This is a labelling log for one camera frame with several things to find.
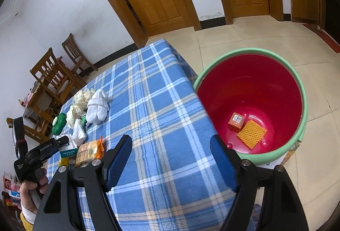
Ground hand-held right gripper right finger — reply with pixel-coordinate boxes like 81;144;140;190
210;134;310;231

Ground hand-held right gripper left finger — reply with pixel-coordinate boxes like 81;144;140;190
32;135;133;231

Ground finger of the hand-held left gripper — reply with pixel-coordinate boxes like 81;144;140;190
25;135;70;166

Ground white and green medicine box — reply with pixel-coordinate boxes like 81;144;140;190
59;134;79;158

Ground white plastic bag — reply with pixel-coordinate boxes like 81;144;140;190
72;119;87;147

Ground orange snack packet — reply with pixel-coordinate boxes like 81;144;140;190
75;136;105;167

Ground red bin with green rim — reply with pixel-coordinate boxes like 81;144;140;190
193;48;309;166

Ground person's left forearm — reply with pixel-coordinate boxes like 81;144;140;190
20;204;36;231

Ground person's left hand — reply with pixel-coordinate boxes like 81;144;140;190
19;167;51;214

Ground green plastic object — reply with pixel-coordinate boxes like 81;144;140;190
51;113;67;134

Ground wooden chair with curved back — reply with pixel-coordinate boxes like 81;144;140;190
7;117;51;142

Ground pile of colourful packets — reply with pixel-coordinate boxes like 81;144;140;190
1;171;22;210

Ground small cream foam net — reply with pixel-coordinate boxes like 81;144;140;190
66;105;86;128

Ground orange foam net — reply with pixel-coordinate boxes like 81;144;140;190
237;120;268;150

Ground small orange box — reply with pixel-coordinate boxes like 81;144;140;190
228;112;245;133

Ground wooden table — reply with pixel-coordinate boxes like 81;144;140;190
20;82;64;138

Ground items on wooden table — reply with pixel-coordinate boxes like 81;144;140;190
18;89;36;109

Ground white socks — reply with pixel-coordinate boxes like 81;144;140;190
86;89;110;125

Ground large cream foam net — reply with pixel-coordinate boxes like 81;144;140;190
73;88;95;111

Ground patterned floor mat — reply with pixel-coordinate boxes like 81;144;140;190
282;141;302;166

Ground blue plaid tablecloth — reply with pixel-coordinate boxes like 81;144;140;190
46;39;262;231

